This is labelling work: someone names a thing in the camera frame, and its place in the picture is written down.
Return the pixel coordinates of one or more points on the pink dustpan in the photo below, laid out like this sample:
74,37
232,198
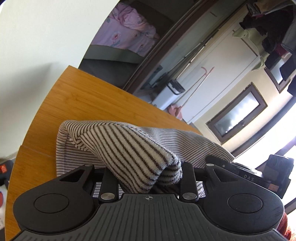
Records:
175,110

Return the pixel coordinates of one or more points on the pink floral bedding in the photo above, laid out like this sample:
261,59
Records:
129,25

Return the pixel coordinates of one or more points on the white bin with black lid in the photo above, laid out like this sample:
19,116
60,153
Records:
167,95

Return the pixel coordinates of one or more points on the dark grey bed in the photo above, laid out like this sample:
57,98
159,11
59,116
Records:
108,62

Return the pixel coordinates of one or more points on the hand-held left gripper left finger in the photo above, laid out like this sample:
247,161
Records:
108,183

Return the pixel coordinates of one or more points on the small brown framed window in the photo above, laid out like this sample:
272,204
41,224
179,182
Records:
276,74

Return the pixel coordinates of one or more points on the person's red clothing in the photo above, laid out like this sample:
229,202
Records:
282,226

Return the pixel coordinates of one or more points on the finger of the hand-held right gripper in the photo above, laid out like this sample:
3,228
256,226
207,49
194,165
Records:
215,160

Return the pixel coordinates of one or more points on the pile of hanging dark clothes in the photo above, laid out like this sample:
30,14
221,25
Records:
272,27

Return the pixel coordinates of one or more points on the striped white knit garment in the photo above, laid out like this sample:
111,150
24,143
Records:
129,148

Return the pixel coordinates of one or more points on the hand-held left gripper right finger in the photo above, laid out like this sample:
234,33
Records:
187,183

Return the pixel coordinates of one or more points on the white wardrobe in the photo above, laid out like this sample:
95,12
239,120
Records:
222,76

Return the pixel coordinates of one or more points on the brown door frame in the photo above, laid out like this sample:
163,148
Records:
161,46

